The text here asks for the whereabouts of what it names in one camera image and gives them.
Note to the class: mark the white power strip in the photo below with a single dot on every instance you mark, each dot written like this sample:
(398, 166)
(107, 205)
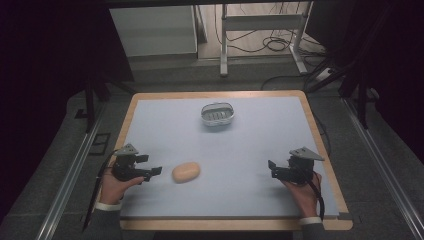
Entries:
(324, 75)

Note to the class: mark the white metal stand frame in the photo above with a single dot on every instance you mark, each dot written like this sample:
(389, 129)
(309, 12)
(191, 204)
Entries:
(260, 22)

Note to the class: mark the black floor bracket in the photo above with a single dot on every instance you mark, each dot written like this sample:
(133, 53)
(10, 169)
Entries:
(100, 144)

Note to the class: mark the metal floor rail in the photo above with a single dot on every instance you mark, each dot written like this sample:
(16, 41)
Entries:
(383, 170)
(66, 183)

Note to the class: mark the person's right hand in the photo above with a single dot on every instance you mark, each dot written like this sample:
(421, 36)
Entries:
(306, 198)

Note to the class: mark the person's left hand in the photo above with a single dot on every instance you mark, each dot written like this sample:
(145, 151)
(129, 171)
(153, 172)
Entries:
(111, 190)

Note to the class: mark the white panel board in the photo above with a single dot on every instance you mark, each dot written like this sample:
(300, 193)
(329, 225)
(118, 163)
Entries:
(153, 30)

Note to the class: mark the tan bread roll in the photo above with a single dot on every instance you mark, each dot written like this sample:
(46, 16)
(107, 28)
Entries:
(186, 172)

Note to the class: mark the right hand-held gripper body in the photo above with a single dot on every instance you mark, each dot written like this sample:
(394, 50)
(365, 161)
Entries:
(301, 168)

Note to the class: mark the light grey table mat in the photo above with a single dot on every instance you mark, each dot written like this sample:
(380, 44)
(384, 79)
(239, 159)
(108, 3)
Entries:
(226, 150)

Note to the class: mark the black metal stand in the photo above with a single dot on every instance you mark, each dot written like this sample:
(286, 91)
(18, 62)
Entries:
(362, 100)
(90, 106)

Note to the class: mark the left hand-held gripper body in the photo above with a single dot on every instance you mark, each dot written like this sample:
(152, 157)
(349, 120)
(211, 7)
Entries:
(125, 165)

